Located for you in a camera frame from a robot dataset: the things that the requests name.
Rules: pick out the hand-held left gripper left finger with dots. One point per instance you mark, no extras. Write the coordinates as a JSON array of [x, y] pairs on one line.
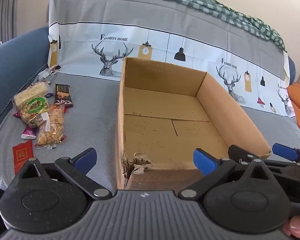
[[86, 158]]

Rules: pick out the clear cracker bag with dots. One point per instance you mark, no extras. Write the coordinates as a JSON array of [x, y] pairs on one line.
[[51, 127]]

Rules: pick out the small dark red packet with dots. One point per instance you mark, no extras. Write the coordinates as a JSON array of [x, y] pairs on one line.
[[17, 115]]

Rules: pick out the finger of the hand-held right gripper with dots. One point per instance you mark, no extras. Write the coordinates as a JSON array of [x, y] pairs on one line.
[[241, 153], [286, 152]]

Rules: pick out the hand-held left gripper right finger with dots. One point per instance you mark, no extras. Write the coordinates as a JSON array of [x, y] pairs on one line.
[[203, 161]]

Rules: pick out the brown chocolate bar packet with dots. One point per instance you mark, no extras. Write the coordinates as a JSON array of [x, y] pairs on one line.
[[63, 91]]

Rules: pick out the grey deer print sofa cover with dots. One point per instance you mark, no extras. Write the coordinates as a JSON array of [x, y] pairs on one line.
[[90, 130]]

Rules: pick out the green checked cloth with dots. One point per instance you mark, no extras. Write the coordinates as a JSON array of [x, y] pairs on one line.
[[215, 7]]

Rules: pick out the person's right hand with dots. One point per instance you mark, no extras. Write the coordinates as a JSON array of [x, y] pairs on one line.
[[297, 226]]

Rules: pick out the green label nut snack packet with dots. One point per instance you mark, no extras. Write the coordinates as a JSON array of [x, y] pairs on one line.
[[33, 108]]

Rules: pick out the grey curtain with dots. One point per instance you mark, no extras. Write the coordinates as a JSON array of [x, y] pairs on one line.
[[7, 7]]

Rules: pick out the white puffed rice snack packet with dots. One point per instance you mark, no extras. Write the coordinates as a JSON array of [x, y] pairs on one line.
[[30, 92]]

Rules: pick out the brown cardboard box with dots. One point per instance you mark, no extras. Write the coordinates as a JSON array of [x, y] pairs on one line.
[[165, 140]]

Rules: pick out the red packet with gold print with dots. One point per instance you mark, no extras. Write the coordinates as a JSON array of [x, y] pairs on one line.
[[22, 155]]

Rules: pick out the dark red snack packet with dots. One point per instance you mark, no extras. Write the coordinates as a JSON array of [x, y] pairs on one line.
[[65, 104]]

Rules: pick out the white and purple small packet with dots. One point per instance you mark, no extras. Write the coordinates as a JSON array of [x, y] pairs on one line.
[[28, 133]]

